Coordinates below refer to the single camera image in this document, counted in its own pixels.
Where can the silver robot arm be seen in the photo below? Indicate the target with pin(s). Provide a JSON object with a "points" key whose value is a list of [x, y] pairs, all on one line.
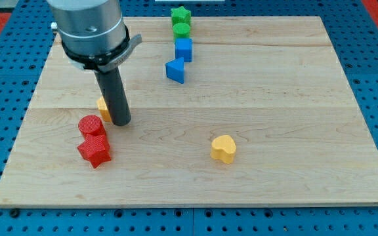
{"points": [[93, 33]]}

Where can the yellow heart block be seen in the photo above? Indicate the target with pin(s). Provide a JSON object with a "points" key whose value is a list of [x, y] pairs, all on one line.
{"points": [[223, 148]]}

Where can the blue triangle block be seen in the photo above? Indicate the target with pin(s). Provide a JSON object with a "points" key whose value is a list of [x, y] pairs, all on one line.
{"points": [[175, 70]]}

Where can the blue cube block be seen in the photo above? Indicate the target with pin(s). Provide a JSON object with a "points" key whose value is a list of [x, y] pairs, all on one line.
{"points": [[183, 49]]}

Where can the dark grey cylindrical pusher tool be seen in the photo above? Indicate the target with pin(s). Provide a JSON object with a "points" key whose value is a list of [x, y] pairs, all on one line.
{"points": [[113, 93]]}

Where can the green cylinder block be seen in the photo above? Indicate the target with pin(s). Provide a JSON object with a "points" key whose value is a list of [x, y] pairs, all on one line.
{"points": [[181, 31]]}

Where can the yellow block behind tool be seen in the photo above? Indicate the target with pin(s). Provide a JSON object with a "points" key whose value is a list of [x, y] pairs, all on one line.
{"points": [[103, 110]]}

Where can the wooden board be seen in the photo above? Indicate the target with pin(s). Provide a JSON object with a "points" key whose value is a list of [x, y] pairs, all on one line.
{"points": [[274, 84]]}

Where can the red star block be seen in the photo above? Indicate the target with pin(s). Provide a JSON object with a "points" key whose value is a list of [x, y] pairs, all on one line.
{"points": [[95, 149]]}

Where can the red cylinder block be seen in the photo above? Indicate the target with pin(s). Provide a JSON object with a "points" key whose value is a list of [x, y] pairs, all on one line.
{"points": [[91, 125]]}

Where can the green star block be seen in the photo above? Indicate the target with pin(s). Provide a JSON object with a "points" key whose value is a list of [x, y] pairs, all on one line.
{"points": [[181, 15]]}

